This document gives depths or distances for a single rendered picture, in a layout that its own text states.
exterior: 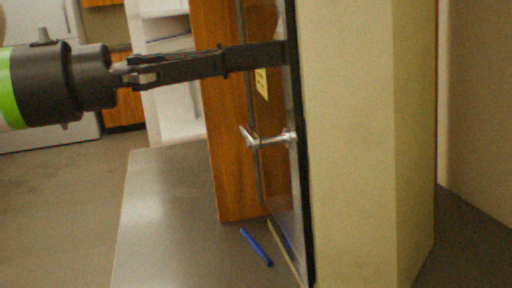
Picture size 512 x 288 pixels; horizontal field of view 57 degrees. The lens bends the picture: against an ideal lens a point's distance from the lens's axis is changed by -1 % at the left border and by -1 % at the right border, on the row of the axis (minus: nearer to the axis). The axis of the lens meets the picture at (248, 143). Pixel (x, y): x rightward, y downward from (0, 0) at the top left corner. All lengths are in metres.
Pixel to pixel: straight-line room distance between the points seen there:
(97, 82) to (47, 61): 0.05
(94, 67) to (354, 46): 0.29
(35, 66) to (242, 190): 0.55
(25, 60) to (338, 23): 0.34
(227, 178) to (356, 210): 0.40
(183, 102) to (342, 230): 1.38
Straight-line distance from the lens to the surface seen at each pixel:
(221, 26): 0.90
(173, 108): 1.96
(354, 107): 0.58
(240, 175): 0.96
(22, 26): 5.56
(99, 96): 0.55
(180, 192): 1.18
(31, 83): 0.54
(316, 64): 0.55
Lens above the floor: 1.38
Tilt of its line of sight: 17 degrees down
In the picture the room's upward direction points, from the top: 7 degrees counter-clockwise
